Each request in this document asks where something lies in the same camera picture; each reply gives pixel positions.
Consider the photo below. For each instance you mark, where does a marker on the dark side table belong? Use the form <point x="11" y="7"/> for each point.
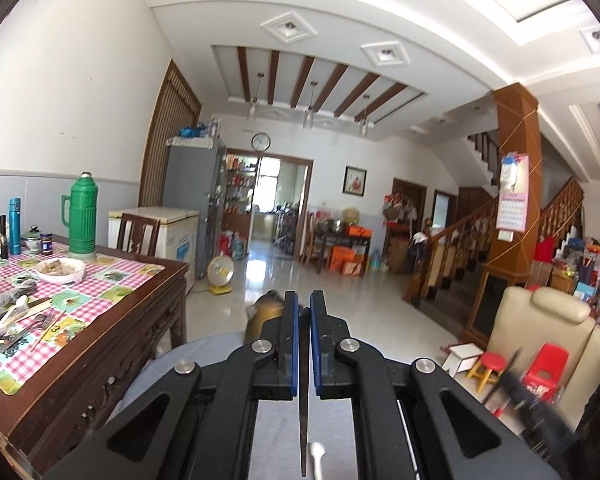
<point x="345" y="252"/>

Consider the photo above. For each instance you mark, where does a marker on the gold electric kettle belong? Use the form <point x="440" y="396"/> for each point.
<point x="268" y="306"/>

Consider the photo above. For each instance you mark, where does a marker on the white bowl with food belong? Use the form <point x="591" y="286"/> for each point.
<point x="60" y="271"/>

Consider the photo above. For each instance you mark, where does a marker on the red plastic kids chair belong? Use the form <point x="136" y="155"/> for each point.
<point x="542" y="379"/>

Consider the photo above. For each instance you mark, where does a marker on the white chest freezer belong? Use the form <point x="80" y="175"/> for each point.
<point x="177" y="234"/>

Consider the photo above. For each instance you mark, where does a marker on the wooden stair railing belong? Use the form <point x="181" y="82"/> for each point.
<point x="450" y="253"/>

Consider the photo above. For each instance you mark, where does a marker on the grey refrigerator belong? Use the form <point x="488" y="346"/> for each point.
<point x="196" y="180"/>

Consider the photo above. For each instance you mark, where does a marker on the red yellow round stool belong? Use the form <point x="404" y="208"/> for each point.
<point x="487" y="369"/>

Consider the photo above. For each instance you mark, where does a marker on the white plastic spoon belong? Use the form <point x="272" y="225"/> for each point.
<point x="317" y="452"/>

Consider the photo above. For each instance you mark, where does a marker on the green thermos jug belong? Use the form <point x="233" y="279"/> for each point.
<point x="79" y="216"/>

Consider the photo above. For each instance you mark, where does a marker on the white small stool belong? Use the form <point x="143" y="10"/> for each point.
<point x="461" y="358"/>

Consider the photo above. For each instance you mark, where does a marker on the wall calendar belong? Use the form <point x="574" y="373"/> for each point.
<point x="513" y="193"/>

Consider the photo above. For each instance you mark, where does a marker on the white floor fan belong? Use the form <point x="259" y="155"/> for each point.
<point x="220" y="272"/>

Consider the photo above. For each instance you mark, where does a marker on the framed flower picture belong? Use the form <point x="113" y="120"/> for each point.
<point x="354" y="181"/>

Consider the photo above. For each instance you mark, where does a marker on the round wall clock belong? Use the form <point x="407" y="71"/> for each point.
<point x="261" y="142"/>

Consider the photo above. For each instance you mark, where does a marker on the beige leather armchair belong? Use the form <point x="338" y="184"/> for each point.
<point x="527" y="319"/>

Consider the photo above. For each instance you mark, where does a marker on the brown wooden pillar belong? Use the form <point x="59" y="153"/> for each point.
<point x="511" y="253"/>

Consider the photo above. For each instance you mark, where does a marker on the pink checkered tablecloth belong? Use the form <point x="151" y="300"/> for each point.
<point x="71" y="307"/>

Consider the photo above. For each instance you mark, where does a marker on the carved dark wooden table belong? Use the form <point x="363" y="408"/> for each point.
<point x="74" y="393"/>

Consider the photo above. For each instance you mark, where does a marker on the blue slim bottle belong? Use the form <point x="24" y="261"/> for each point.
<point x="14" y="219"/>

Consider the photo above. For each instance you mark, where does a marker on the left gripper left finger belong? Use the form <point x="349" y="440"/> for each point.
<point x="196" y="422"/>

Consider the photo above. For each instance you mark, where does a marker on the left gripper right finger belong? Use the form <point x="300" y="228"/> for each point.
<point x="412" y="421"/>

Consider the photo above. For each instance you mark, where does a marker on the dark wooden chair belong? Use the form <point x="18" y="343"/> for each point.
<point x="138" y="235"/>

